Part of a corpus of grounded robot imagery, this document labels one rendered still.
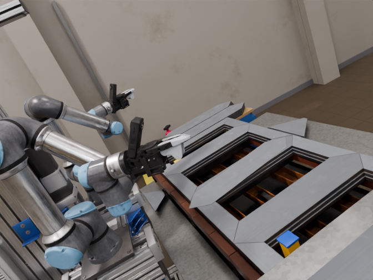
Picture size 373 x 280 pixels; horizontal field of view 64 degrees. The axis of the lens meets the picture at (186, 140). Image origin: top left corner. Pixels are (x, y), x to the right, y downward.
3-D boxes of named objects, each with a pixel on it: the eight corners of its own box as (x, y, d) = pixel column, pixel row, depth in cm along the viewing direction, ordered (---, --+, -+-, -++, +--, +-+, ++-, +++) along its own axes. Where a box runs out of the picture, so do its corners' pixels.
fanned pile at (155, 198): (156, 185, 236) (154, 181, 235) (173, 205, 201) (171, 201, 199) (142, 194, 233) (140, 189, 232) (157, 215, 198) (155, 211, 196)
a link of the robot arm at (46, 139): (13, 128, 110) (135, 183, 114) (-8, 141, 100) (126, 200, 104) (18, 101, 105) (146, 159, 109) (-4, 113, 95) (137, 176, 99)
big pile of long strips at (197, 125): (229, 104, 301) (227, 99, 298) (252, 108, 265) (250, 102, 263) (161, 143, 281) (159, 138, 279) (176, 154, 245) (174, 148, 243)
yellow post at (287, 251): (301, 268, 121) (288, 234, 114) (311, 276, 117) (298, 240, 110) (292, 276, 120) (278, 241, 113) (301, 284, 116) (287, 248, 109)
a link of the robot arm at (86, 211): (111, 218, 125) (95, 193, 120) (99, 242, 113) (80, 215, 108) (87, 225, 128) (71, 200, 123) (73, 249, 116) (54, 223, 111)
